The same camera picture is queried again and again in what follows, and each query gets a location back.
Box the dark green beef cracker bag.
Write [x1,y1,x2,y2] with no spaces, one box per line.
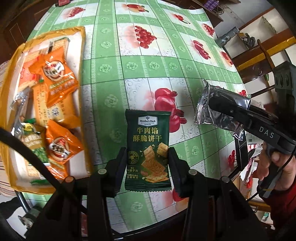
[125,109,171,192]

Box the silver foil snack bag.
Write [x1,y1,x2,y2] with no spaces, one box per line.
[194,79,251,140]

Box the green pea snack bag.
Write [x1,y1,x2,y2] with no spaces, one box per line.
[13,118,49,165]

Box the orange snack bag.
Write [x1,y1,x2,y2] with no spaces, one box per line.
[29,47,79,108]
[46,120,84,164]

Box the green-edged clear cracker pack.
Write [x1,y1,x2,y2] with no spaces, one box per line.
[25,159,69,185]

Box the person's right hand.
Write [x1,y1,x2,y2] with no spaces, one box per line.
[256,142,295,191]

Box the wooden chair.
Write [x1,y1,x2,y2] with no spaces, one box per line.
[232,29,296,98]

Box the yellow orange cracker pack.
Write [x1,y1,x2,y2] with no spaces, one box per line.
[33,84,80,129]

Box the yellow cardboard tray box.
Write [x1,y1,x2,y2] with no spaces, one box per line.
[1,27,90,181]

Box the green fruit-pattern tablecloth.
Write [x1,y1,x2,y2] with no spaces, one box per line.
[23,0,253,233]

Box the red orange cracker pack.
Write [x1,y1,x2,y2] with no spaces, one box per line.
[18,53,41,92]

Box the small dark jar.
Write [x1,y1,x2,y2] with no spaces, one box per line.
[56,0,71,7]

